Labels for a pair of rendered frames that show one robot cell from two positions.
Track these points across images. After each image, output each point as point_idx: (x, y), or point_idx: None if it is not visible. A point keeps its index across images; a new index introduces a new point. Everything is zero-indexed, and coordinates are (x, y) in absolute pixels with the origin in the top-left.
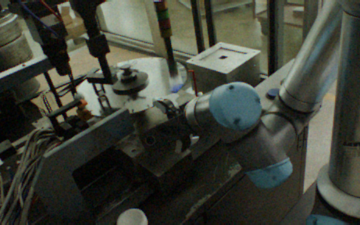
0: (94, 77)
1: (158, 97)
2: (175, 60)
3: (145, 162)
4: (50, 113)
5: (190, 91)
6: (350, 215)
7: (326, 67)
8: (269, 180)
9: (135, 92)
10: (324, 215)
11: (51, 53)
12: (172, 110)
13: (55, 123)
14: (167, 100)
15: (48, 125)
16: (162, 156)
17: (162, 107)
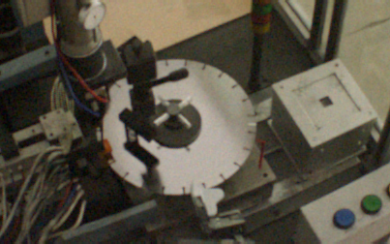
0: (129, 123)
1: (197, 189)
2: (276, 9)
3: (162, 237)
4: (68, 154)
5: (269, 108)
6: None
7: None
8: None
9: (175, 151)
10: None
11: (86, 114)
12: (204, 230)
13: (71, 166)
14: (204, 211)
15: (58, 133)
16: (183, 237)
17: (197, 211)
